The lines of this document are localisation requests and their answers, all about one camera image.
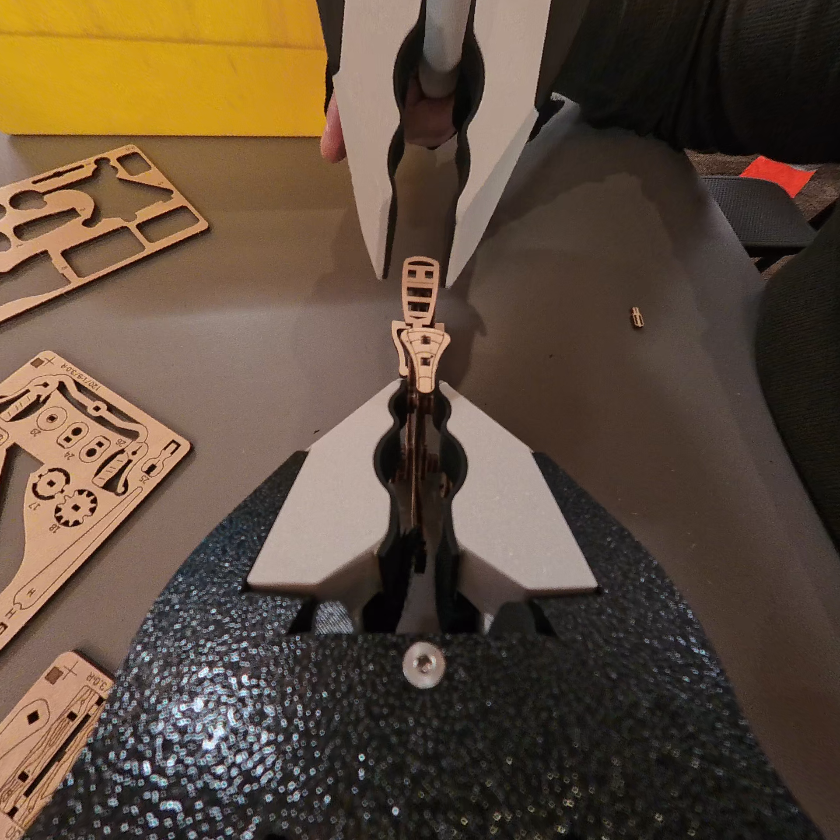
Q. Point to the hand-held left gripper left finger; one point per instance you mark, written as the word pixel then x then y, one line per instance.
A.
pixel 321 525

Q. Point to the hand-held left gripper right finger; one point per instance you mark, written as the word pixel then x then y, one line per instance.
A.
pixel 525 525

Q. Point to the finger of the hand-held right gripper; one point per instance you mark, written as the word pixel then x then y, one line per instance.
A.
pixel 364 98
pixel 505 98

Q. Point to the wooden model assembly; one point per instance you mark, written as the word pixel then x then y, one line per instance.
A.
pixel 420 354

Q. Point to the wooden sheet with gear parts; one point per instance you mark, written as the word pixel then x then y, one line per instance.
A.
pixel 79 544

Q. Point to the wooden sheet with curved parts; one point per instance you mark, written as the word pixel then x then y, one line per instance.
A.
pixel 59 735

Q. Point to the person's right hand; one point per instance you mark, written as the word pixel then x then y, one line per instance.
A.
pixel 430 124

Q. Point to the yellow plastic bin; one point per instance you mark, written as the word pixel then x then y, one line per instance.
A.
pixel 164 65

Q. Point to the red cloth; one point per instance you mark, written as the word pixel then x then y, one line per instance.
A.
pixel 781 174

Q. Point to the mostly empty wooden sheet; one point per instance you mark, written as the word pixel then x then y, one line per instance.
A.
pixel 39 262

